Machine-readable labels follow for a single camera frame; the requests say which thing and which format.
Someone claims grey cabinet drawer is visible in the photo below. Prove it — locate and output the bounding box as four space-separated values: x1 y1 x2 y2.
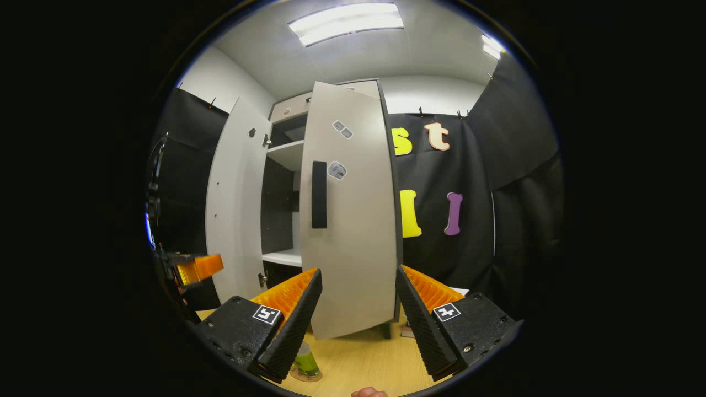
269 80 381 123

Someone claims green label bottle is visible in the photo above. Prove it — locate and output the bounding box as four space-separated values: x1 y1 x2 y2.
292 342 322 380

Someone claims white cabinet shelf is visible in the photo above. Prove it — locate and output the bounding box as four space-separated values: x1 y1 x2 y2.
262 248 303 267
266 140 305 171

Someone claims black backdrop cloth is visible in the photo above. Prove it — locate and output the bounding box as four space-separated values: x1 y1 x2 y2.
386 113 495 298
466 52 564 320
149 88 229 309

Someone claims grey cabinet door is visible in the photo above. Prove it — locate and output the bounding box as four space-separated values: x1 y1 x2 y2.
299 81 400 340
205 97 274 304

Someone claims grey cabinet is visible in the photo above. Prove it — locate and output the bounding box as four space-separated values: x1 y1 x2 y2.
205 79 403 340

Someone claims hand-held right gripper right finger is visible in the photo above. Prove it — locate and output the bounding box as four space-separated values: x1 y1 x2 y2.
394 264 523 382

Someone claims large ceiling light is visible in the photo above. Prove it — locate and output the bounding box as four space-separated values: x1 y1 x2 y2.
288 3 404 47

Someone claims small ceiling light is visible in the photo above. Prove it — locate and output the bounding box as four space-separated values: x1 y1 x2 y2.
482 34 505 60

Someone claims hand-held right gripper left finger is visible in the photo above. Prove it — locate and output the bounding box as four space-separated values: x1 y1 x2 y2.
190 267 323 384

